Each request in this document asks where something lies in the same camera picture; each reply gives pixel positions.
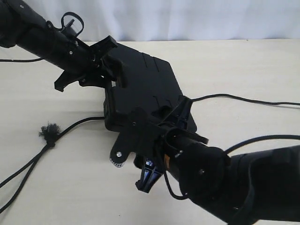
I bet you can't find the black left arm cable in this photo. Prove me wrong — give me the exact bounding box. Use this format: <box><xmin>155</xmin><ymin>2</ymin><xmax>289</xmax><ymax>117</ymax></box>
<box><xmin>0</xmin><ymin>57</ymin><xmax>43</xmax><ymax>63</ymax></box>

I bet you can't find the black plastic carrying case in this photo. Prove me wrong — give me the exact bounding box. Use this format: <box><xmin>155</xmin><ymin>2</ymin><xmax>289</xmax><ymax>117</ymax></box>
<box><xmin>104</xmin><ymin>45</ymin><xmax>183</xmax><ymax>132</ymax></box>

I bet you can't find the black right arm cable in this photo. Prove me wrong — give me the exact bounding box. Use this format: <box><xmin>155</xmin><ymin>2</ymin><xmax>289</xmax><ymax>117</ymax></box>
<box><xmin>161</xmin><ymin>135</ymin><xmax>300</xmax><ymax>201</ymax></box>

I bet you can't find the white backdrop curtain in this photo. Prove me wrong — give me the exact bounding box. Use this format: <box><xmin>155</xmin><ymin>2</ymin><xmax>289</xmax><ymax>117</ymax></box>
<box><xmin>27</xmin><ymin>0</ymin><xmax>300</xmax><ymax>41</ymax></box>

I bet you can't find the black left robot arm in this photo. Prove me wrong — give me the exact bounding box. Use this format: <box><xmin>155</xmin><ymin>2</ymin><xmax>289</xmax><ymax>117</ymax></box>
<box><xmin>0</xmin><ymin>0</ymin><xmax>127</xmax><ymax>92</ymax></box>

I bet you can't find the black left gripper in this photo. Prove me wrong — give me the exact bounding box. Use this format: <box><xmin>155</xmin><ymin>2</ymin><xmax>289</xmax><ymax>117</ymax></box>
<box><xmin>54</xmin><ymin>36</ymin><xmax>128</xmax><ymax>92</ymax></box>

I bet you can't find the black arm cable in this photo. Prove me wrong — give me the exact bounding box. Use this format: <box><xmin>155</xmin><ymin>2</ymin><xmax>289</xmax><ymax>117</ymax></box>
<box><xmin>161</xmin><ymin>135</ymin><xmax>300</xmax><ymax>201</ymax></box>
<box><xmin>0</xmin><ymin>57</ymin><xmax>43</xmax><ymax>63</ymax></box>

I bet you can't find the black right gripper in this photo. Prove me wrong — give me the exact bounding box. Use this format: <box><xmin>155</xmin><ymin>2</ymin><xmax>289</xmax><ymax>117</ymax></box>
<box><xmin>110</xmin><ymin>96</ymin><xmax>193</xmax><ymax>193</ymax></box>

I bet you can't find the black braided rope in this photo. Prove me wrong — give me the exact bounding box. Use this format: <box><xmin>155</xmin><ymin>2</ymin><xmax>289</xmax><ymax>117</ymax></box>
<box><xmin>0</xmin><ymin>93</ymin><xmax>300</xmax><ymax>210</ymax></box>

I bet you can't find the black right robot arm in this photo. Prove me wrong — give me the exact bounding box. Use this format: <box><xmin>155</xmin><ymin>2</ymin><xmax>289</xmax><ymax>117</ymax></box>
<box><xmin>110</xmin><ymin>97</ymin><xmax>300</xmax><ymax>225</ymax></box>

